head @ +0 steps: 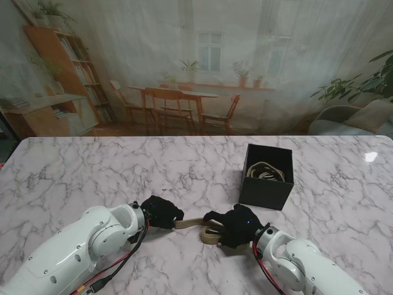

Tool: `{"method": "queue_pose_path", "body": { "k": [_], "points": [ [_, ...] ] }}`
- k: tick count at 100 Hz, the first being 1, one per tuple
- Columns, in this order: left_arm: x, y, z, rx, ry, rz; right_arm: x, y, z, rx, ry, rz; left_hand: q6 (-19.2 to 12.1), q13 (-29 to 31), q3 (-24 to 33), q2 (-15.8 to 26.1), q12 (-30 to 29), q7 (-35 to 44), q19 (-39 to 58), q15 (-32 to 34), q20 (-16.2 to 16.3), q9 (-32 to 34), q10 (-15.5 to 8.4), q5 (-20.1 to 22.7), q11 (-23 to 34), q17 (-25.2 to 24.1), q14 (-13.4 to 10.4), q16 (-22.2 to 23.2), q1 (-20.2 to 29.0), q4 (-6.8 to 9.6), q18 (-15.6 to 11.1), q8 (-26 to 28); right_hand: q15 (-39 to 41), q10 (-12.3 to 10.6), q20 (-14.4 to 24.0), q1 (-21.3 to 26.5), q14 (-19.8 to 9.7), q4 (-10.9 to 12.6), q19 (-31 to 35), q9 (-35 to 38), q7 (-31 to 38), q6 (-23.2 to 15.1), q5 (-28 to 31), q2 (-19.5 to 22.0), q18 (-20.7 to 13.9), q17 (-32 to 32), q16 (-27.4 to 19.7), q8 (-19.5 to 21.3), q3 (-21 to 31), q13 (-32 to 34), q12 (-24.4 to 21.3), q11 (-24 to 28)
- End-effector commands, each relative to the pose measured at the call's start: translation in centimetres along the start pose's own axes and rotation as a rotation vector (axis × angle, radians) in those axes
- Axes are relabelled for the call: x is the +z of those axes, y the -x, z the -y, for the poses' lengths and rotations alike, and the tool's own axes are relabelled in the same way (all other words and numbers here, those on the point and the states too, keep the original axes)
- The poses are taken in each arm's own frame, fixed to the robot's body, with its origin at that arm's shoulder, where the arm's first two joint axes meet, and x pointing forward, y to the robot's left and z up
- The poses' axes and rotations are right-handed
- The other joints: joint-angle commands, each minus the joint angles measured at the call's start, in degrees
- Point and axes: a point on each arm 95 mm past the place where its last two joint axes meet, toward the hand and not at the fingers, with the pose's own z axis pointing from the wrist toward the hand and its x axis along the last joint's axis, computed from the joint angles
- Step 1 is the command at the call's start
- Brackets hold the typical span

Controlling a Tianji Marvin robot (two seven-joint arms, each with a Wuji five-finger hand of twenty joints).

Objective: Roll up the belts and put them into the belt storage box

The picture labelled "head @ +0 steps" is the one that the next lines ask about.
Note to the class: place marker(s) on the black panel beside backdrop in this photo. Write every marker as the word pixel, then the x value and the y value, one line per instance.
pixel 4 144

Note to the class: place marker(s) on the beige woven belt double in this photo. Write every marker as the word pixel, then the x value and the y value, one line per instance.
pixel 267 170
pixel 208 236

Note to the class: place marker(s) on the black belt storage box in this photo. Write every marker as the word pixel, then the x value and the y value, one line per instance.
pixel 264 193

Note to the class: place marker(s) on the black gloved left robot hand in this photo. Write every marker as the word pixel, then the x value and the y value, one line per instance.
pixel 162 212

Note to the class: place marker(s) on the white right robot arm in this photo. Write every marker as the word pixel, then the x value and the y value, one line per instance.
pixel 304 264

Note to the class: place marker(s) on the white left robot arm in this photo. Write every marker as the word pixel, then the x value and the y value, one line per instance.
pixel 70 252

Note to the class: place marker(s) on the dark brown woven belt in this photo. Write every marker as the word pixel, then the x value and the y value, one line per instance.
pixel 264 175

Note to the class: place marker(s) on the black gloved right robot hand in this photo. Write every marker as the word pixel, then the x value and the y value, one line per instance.
pixel 239 225

